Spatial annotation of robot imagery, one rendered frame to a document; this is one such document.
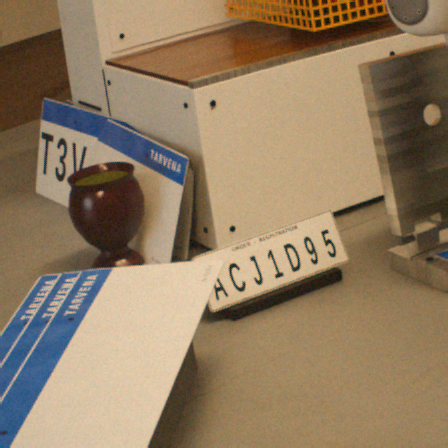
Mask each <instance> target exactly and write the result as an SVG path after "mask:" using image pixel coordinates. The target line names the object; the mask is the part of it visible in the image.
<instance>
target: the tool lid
mask: <svg viewBox="0 0 448 448"><path fill-rule="evenodd" d="M358 69H359V75H360V80H361V85H362V87H363V91H364V96H365V102H366V108H367V113H368V118H369V124H370V129H372V135H373V141H374V146H375V152H376V157H377V162H378V169H379V174H380V179H381V181H382V185H383V191H384V197H385V202H386V208H387V214H388V219H389V224H390V231H391V234H392V235H396V236H404V235H407V234H410V233H413V232H415V231H416V229H415V223H414V221H417V220H420V219H422V218H425V217H428V216H431V219H433V220H439V221H442V220H445V219H448V47H447V44H446V43H445V42H443V43H439V44H436V45H433V46H429V47H426V48H424V47H422V48H419V49H415V50H412V51H409V52H405V53H402V54H399V53H398V54H395V55H392V56H388V57H385V58H381V59H378V60H375V61H371V62H368V63H367V62H364V63H361V64H358ZM429 104H431V105H433V106H434V107H435V109H436V118H435V120H434V122H433V123H432V124H427V123H426V122H425V120H424V116H423V114H424V110H425V108H426V107H427V106H428V105H429Z"/></svg>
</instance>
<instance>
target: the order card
mask: <svg viewBox="0 0 448 448"><path fill-rule="evenodd" d="M216 259H221V260H223V261H224V263H223V266H222V269H221V271H220V273H219V276H218V278H217V280H216V284H215V286H214V289H213V291H212V293H211V296H210V298H209V302H207V305H209V308H210V310H211V312H215V311H218V310H220V309H223V308H227V307H229V306H232V305H235V304H237V303H240V302H243V301H246V300H249V299H252V297H254V296H257V295H260V294H263V293H266V292H269V291H271V290H274V289H277V288H280V287H283V286H286V285H288V284H291V283H294V282H297V280H300V279H303V278H305V277H308V276H311V275H314V274H317V273H320V272H322V271H325V270H328V269H331V268H334V267H337V266H339V264H342V263H345V262H347V261H348V260H349V258H348V255H347V253H346V250H345V246H344V244H343V241H342V238H341V236H340V233H339V229H338V226H337V224H336V221H335V218H334V216H333V213H332V210H326V211H323V213H322V212H320V214H317V215H314V216H310V217H308V218H305V219H302V220H299V221H296V222H292V223H289V224H287V225H284V226H281V227H277V228H274V229H271V231H269V232H266V233H263V234H259V235H256V236H253V237H250V238H248V239H245V240H241V241H238V242H235V243H232V244H229V245H226V246H223V248H220V249H217V250H214V251H211V252H208V253H205V254H202V255H199V256H196V257H194V258H193V259H192V261H202V260H216Z"/></svg>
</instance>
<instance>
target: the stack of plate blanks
mask: <svg viewBox="0 0 448 448"><path fill-rule="evenodd" d="M60 274H61V273H59V274H46V275H42V276H40V277H39V279H38V280H37V281H36V283H35V284H34V287H33V288H32V289H31V291H30V292H29V293H28V295H27V296H26V297H25V299H24V300H23V301H22V304H21V305H20V307H19V308H18V309H17V311H16V312H15V314H14V315H13V316H12V318H11V319H10V322H9V323H8V324H7V326H6V327H5V328H4V330H3V331H2V332H1V334H0V365H1V363H2V362H3V361H4V359H5V358H6V356H7V355H8V352H9V351H10V349H11V348H12V346H13V345H14V344H15V342H16V341H17V339H18V337H19V335H20V334H21V332H22V331H23V329H24V328H25V327H26V325H27V324H28V322H29V320H30V318H31V317H32V315H33V314H34V312H35V311H36V310H37V308H38V307H39V305H40V304H41V303H42V301H43V300H44V298H45V295H46V294H47V293H48V291H49V290H50V288H51V287H52V286H53V284H54V283H55V281H56V280H57V278H58V276H59V275H60ZM196 371H198V370H197V364H196V359H195V353H194V347H193V341H191V343H190V345H189V349H188V351H187V354H186V356H185V358H184V361H183V363H182V365H181V368H180V370H179V373H178V375H177V377H176V380H175V382H174V385H173V387H172V390H171V393H170V395H169V397H168V400H167V402H166V405H165V407H164V409H163V412H162V414H161V416H160V419H159V420H158V423H157V425H156V427H155V430H154V432H153V435H152V437H151V439H150V442H149V443H150V444H149V446H148V448H168V445H169V444H170V441H171V439H172V436H173V434H174V431H175V429H176V426H177V423H178V421H179V418H180V416H181V413H182V412H181V411H183V410H182V408H183V406H184V403H185V401H186V398H187V395H188V393H189V390H190V388H191V385H192V383H193V380H194V378H196V377H195V375H197V374H196Z"/></svg>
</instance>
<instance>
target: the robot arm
mask: <svg viewBox="0 0 448 448"><path fill-rule="evenodd" d="M385 1H386V6H387V10H388V13H389V14H390V17H391V18H392V20H393V21H394V23H395V24H396V25H397V26H398V27H399V28H400V29H401V30H404V31H406V32H408V33H410V34H413V35H414V36H419V37H428V36H433V35H438V34H439V35H441V34H444V39H445V43H446V44H447V47H448V0H385Z"/></svg>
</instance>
